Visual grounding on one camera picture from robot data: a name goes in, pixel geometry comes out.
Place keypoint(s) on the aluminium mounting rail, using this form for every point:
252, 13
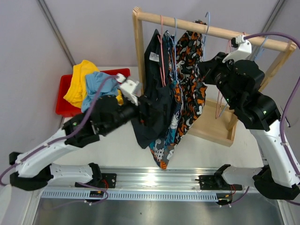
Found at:
145, 184

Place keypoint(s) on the blue hanger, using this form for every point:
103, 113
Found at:
255, 55
174, 49
205, 34

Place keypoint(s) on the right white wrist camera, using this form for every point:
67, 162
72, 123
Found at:
243, 49

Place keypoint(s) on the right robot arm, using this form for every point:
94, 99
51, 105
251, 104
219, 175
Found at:
277, 179

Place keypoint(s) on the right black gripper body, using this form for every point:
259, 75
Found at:
221, 72

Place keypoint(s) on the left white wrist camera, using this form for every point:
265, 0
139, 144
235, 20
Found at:
129, 88

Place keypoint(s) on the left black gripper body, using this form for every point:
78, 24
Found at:
132, 112

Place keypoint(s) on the wooden clothes rack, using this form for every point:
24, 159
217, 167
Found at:
220, 130

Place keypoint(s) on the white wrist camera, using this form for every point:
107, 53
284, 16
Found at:
243, 49
129, 88

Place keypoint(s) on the yellow shorts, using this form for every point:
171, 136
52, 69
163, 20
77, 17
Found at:
85, 81

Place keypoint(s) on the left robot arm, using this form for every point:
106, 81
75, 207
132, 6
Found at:
36, 169

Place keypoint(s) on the red plastic bin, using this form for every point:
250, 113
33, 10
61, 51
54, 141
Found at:
63, 107

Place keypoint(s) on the black orange camouflage shorts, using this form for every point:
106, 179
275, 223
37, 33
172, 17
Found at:
189, 53

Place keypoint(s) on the teal cartoon print shorts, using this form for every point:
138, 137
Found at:
163, 148

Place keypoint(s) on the dark navy shorts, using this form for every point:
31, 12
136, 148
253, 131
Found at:
159, 95

